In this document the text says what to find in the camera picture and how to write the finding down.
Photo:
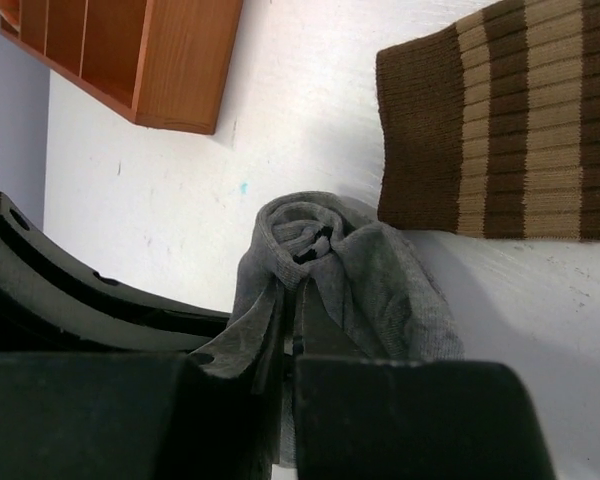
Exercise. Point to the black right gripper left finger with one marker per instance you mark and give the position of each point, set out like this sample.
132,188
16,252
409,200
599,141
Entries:
227,403

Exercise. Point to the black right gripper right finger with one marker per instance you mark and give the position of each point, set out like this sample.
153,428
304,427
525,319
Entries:
358,417

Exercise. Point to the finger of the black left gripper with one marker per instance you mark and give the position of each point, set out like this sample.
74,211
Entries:
50,301

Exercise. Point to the grey sock with black stripes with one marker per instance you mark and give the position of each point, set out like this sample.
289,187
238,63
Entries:
369,277

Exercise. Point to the orange wooden compartment tray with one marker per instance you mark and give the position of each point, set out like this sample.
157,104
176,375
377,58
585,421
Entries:
160,64

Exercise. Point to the brown striped sock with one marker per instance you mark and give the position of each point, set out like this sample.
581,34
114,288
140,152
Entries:
492,125

